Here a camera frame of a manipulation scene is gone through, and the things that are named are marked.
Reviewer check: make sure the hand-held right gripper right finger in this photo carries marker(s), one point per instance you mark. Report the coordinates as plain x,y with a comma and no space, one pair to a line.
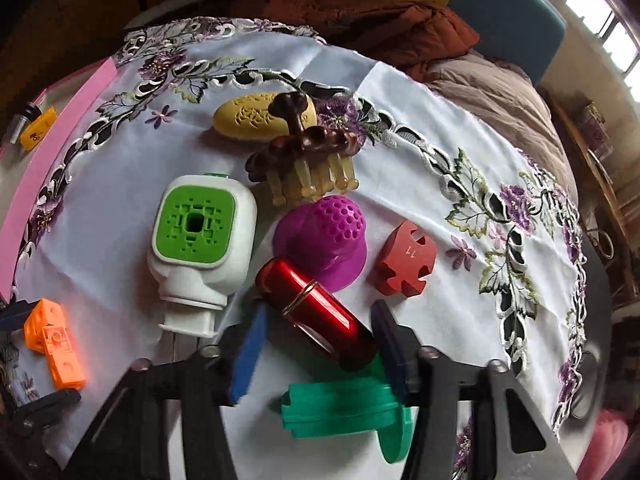
395,355

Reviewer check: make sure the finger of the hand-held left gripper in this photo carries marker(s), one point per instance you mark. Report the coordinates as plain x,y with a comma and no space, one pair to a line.
47,407
15,316

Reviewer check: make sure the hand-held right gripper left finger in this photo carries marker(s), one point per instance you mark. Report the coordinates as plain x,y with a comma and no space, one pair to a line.
247,355

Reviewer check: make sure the orange building block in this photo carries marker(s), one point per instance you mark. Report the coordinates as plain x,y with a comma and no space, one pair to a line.
55,355

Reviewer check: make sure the green plastic spool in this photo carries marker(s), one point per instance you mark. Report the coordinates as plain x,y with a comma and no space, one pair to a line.
340,407

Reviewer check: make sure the red metal capsule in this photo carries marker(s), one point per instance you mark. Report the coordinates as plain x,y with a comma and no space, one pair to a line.
320,305

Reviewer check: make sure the red cross-shaped block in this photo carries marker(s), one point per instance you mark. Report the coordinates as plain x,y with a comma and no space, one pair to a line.
405,265

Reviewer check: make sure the white and green plug-in device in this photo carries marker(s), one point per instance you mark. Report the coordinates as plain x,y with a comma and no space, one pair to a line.
200,230

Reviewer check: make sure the purple perforated silicone cone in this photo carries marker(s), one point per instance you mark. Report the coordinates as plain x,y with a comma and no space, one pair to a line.
327,235

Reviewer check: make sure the pink box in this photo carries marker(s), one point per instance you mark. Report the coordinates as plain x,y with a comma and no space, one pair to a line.
75,115

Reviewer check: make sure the dark brown toy figure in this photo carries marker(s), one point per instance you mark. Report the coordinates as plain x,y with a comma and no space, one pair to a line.
300,150

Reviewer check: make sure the yellow perforated oval case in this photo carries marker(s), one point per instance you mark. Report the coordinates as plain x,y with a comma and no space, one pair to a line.
245,115

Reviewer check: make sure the yellow building block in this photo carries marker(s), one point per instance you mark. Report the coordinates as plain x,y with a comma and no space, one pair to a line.
37,130

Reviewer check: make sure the grey and black small bottle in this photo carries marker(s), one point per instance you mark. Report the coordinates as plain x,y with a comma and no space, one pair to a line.
20,122

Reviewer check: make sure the pink fluffy cloth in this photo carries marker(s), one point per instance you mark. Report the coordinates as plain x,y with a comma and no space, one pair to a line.
612,435

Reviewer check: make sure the white floral embroidered tablecloth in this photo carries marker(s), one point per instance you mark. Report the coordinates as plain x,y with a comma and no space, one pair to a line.
400,120

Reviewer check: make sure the wooden bedside shelf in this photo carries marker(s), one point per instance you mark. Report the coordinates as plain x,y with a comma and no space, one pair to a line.
600,180

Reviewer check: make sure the beige quilt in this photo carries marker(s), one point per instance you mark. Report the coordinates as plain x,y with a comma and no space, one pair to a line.
500,105

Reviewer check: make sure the purple patterned box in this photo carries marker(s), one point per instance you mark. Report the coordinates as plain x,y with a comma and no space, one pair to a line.
597,130

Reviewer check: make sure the brown jacket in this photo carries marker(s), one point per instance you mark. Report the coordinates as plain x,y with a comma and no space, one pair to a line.
375,30

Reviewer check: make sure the multicoloured bed headboard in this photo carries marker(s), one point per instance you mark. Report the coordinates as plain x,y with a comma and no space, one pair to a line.
500,10

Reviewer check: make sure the window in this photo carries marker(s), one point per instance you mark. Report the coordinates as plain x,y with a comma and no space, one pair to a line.
620,35

